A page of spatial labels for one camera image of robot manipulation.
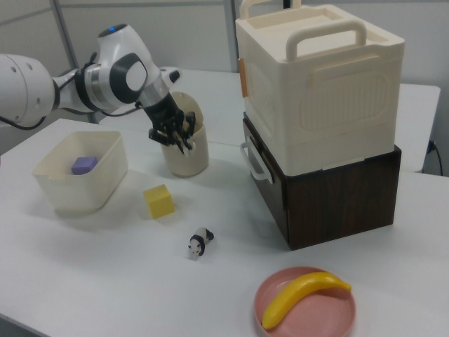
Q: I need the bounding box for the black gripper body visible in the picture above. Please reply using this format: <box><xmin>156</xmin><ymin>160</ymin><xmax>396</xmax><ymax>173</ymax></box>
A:
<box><xmin>142</xmin><ymin>93</ymin><xmax>186</xmax><ymax>133</ymax></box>

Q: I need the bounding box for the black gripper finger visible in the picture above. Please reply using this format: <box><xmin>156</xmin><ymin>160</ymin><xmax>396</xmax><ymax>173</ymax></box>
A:
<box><xmin>147</xmin><ymin>128</ymin><xmax>187</xmax><ymax>156</ymax></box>
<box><xmin>181</xmin><ymin>111</ymin><xmax>197</xmax><ymax>142</ymax></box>

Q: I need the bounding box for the purple block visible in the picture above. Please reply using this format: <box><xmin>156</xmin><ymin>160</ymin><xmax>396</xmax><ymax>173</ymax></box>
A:
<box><xmin>71</xmin><ymin>156</ymin><xmax>98</xmax><ymax>176</ymax></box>

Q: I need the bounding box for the yellow banana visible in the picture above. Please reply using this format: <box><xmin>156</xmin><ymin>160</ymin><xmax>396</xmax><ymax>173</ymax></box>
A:
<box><xmin>262</xmin><ymin>271</ymin><xmax>352</xmax><ymax>330</ymax></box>

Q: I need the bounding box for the dark brown wooden drawer box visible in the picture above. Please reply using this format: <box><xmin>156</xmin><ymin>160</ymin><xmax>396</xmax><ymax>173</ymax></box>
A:
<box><xmin>241</xmin><ymin>115</ymin><xmax>403</xmax><ymax>251</ymax></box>

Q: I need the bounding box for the cream plastic storage box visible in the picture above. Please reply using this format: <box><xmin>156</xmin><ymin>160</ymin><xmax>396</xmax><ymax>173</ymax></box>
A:
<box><xmin>234</xmin><ymin>0</ymin><xmax>406</xmax><ymax>176</ymax></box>

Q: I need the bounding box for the panda toy figure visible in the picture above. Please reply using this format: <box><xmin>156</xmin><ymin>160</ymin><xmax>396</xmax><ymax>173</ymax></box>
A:
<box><xmin>188</xmin><ymin>227</ymin><xmax>215</xmax><ymax>260</ymax></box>

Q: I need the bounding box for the orange box latch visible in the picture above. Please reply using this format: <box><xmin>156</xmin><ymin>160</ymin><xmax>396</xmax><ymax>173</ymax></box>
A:
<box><xmin>239</xmin><ymin>58</ymin><xmax>248</xmax><ymax>98</ymax></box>

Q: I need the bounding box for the beige trash can with lid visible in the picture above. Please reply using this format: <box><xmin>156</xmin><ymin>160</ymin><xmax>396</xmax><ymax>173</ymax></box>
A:
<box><xmin>160</xmin><ymin>91</ymin><xmax>210</xmax><ymax>178</ymax></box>

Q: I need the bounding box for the black power cable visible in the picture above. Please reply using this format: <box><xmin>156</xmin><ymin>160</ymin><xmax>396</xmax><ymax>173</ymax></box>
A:
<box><xmin>427</xmin><ymin>139</ymin><xmax>443</xmax><ymax>175</ymax></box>

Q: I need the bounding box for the white drawer handle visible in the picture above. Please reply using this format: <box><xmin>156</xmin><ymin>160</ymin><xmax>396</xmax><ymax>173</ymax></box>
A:
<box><xmin>239</xmin><ymin>140</ymin><xmax>274</xmax><ymax>183</ymax></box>

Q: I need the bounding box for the pink plate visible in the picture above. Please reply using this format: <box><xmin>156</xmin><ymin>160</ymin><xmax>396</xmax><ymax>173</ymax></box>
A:
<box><xmin>253</xmin><ymin>266</ymin><xmax>358</xmax><ymax>337</ymax></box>

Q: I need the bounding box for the yellow cube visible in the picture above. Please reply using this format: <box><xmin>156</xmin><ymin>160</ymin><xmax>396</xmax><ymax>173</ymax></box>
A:
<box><xmin>142</xmin><ymin>184</ymin><xmax>175</xmax><ymax>220</ymax></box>

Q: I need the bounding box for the white plastic bin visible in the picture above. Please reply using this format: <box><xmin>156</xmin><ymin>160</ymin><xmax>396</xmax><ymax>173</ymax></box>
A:
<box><xmin>32</xmin><ymin>131</ymin><xmax>128</xmax><ymax>217</ymax></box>

